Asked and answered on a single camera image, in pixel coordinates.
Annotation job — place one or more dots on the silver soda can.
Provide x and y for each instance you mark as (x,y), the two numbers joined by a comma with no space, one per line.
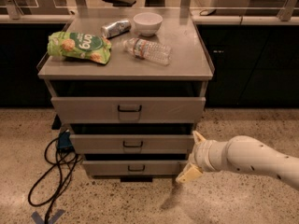
(116,28)

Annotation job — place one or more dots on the blue power adapter box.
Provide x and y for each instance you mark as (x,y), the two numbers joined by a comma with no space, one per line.
(64,143)

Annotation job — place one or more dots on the glass partition with rail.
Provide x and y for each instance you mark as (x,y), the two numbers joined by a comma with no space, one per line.
(37,17)

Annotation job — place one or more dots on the grey metal drawer cabinet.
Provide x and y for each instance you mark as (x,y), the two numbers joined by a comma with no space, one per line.
(187,75)

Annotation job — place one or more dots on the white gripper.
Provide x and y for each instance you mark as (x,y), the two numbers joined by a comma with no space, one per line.
(200,154)

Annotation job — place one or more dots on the green chip bag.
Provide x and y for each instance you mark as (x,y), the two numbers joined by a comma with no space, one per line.
(80,46)

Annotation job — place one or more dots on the grey top drawer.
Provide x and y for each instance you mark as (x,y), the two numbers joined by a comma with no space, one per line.
(129,109)

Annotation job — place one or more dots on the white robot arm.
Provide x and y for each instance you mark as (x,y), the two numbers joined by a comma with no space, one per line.
(242,155)

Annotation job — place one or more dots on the clear plastic water bottle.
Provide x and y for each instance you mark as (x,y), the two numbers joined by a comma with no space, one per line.
(148,50)

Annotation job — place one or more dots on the grey drawer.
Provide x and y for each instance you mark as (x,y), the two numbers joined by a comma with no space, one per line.
(129,109)
(123,168)
(131,143)

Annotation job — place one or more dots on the grey bottom drawer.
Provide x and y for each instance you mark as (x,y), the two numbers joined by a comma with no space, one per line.
(123,168)

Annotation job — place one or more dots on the white ceramic bowl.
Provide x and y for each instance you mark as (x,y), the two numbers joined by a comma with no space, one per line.
(147,23)

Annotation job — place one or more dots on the black office chair seat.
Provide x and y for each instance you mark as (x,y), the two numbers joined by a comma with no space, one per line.
(121,3)

